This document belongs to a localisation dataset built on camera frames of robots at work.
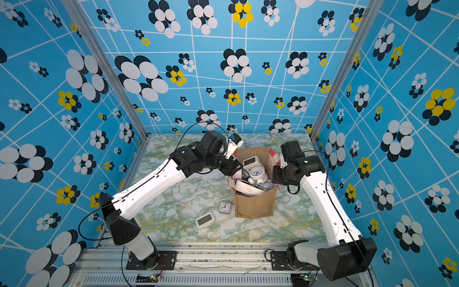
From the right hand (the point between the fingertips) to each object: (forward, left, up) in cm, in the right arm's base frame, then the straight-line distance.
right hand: (279, 177), depth 76 cm
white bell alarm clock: (+3, +9, -3) cm, 10 cm away
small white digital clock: (+11, +11, -4) cm, 16 cm away
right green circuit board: (-33, -9, -21) cm, 41 cm away
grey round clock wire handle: (0, +5, -7) cm, 9 cm away
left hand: (+2, +17, +9) cm, 19 cm away
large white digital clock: (-3, +14, -3) cm, 15 cm away
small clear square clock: (-6, +24, -18) cm, 31 cm away
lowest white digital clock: (-13, +33, -18) cm, 40 cm away
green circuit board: (-35, +52, -20) cm, 66 cm away
